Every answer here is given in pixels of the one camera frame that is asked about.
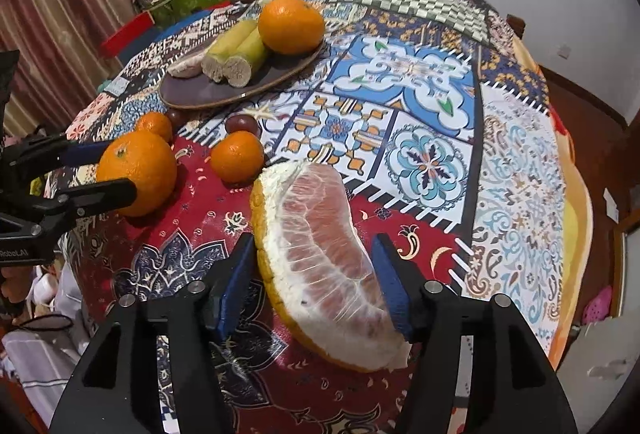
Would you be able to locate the striped brown curtain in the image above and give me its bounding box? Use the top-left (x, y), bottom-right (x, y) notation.
top-left (1, 0), bottom-right (134, 136)

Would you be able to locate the dark red grape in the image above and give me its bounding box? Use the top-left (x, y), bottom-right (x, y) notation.
top-left (224, 113), bottom-right (262, 137)

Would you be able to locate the small pomelo slice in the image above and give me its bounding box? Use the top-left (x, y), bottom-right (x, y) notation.
top-left (167, 50), bottom-right (206, 79)

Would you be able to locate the small tangerine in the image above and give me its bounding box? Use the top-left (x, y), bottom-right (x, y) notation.
top-left (209, 131), bottom-right (265, 185)
top-left (134, 111), bottom-right (174, 142)

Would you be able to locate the large orange with sticker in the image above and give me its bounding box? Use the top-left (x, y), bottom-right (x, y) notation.
top-left (258, 0), bottom-right (326, 56)

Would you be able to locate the pomelo wedge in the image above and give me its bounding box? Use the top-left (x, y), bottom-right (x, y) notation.
top-left (250, 161), bottom-right (411, 372)

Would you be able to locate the patchwork patterned bedspread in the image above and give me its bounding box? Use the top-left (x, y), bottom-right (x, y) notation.
top-left (44, 0), bottom-right (594, 434)

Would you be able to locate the red long box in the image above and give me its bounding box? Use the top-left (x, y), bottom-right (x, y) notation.
top-left (100, 12), bottom-right (154, 58)

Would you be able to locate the wall power outlet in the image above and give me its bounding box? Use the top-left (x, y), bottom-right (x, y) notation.
top-left (558, 44), bottom-right (572, 59)

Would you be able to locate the small tangerine right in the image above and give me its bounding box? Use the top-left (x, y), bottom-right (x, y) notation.
top-left (209, 131), bottom-right (265, 185)

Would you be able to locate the small tangerine left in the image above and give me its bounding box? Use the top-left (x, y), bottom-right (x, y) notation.
top-left (134, 111), bottom-right (174, 142)

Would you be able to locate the purple round plate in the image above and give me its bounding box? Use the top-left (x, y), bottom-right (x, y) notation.
top-left (160, 28), bottom-right (323, 110)

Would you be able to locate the yellow sugarcane piece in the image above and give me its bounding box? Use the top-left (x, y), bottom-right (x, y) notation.
top-left (222, 28), bottom-right (268, 88)
top-left (201, 19), bottom-right (257, 83)

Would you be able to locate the pink slipper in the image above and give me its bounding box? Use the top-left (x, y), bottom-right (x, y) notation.
top-left (582, 286), bottom-right (613, 324)

